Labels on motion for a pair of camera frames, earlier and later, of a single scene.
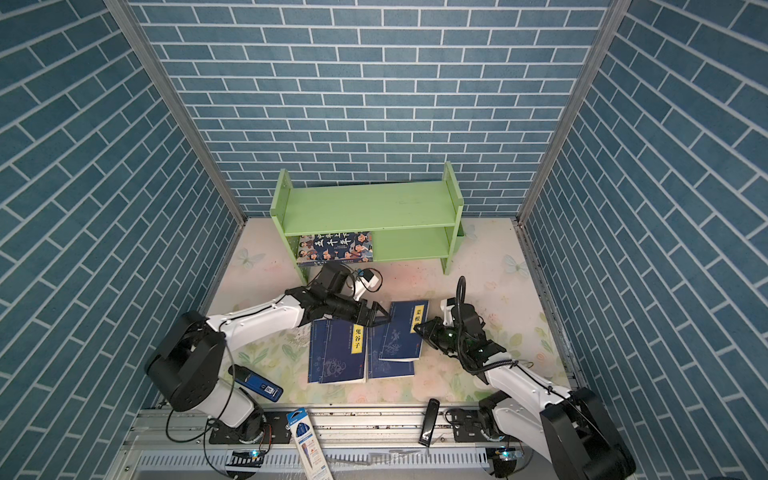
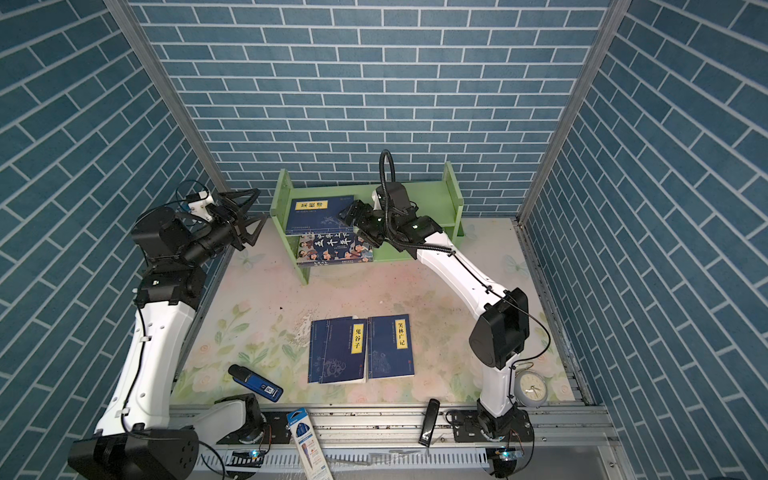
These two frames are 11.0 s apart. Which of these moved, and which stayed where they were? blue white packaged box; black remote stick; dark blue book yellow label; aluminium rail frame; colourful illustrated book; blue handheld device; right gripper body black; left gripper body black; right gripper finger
Moved: right gripper finger; right gripper body black; left gripper body black
Stayed: dark blue book yellow label; black remote stick; blue white packaged box; aluminium rail frame; colourful illustrated book; blue handheld device
